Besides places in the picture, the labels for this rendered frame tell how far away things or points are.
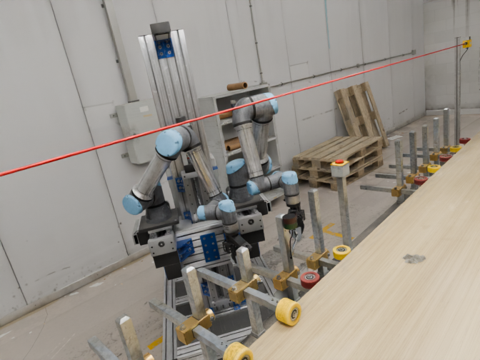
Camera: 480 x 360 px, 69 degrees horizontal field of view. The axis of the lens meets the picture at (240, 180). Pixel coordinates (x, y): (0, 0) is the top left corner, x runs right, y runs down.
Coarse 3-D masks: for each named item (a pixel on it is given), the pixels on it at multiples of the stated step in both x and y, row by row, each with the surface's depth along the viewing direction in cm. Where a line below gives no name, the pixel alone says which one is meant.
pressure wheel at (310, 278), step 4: (308, 272) 148; (312, 272) 147; (300, 276) 146; (304, 276) 146; (308, 276) 145; (312, 276) 145; (316, 276) 144; (304, 280) 143; (308, 280) 142; (312, 280) 142; (316, 280) 142; (304, 284) 143; (308, 284) 142; (312, 284) 141; (308, 288) 142
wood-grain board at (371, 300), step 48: (432, 192) 202; (384, 240) 162; (432, 240) 155; (336, 288) 135; (384, 288) 130; (432, 288) 126; (288, 336) 116; (336, 336) 112; (384, 336) 109; (432, 336) 106
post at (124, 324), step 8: (120, 320) 101; (128, 320) 102; (120, 328) 101; (128, 328) 102; (120, 336) 105; (128, 336) 103; (136, 336) 105; (128, 344) 103; (136, 344) 105; (128, 352) 104; (136, 352) 105
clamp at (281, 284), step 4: (296, 268) 160; (280, 272) 158; (284, 272) 157; (288, 272) 157; (292, 272) 156; (296, 272) 159; (284, 276) 154; (288, 276) 154; (292, 276) 157; (296, 276) 159; (276, 280) 153; (280, 280) 152; (284, 280) 153; (276, 284) 154; (280, 284) 152; (284, 284) 153; (276, 288) 155; (280, 288) 153; (284, 288) 153
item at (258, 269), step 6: (252, 264) 170; (252, 270) 169; (258, 270) 166; (264, 270) 164; (270, 270) 163; (264, 276) 164; (270, 276) 161; (288, 282) 153; (294, 282) 151; (300, 282) 150; (294, 288) 152; (300, 288) 149
